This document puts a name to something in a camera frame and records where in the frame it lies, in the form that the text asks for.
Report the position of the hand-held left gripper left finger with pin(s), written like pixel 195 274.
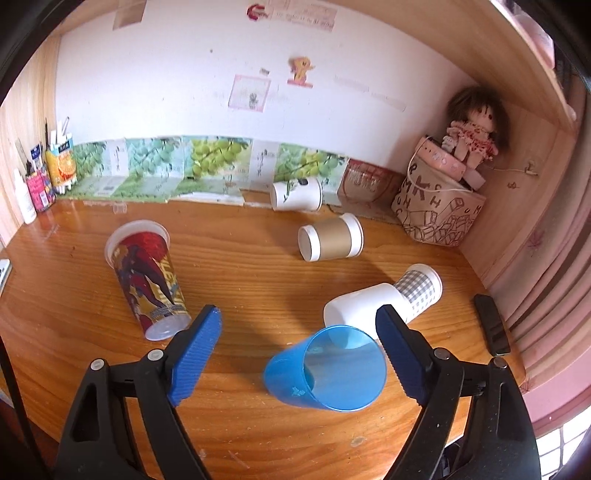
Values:
pixel 196 348

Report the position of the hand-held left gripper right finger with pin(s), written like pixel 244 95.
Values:
pixel 402 355

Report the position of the blue plastic cup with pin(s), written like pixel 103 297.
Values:
pixel 323 369

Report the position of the white checkered paper cup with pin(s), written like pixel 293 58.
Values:
pixel 378 307

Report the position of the red cartoon print plastic cup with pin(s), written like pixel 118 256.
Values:
pixel 147 281

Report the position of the gold white paper cup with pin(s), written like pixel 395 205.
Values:
pixel 330 237

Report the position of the white leaf print paper cup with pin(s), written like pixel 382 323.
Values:
pixel 295 194

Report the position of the wooden desk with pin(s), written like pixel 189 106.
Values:
pixel 258 286

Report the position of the black remote control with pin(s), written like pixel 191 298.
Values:
pixel 491 330

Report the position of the pink curtain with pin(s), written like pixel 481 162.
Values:
pixel 549 286

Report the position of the brown printed carton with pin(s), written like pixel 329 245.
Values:
pixel 367 182

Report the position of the grape print paper sheets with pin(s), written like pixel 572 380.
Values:
pixel 184 168

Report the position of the pink box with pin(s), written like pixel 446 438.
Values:
pixel 450 164

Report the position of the pink pen holder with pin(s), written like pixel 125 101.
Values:
pixel 39 189

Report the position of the orange juice carton pen holder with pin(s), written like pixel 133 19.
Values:
pixel 62 166

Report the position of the white bottle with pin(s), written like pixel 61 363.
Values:
pixel 25 198

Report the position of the rag doll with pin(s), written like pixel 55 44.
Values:
pixel 475 134

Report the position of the pink wall note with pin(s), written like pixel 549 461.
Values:
pixel 249 93

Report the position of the cartoon wall sticker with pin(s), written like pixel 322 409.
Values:
pixel 301 70

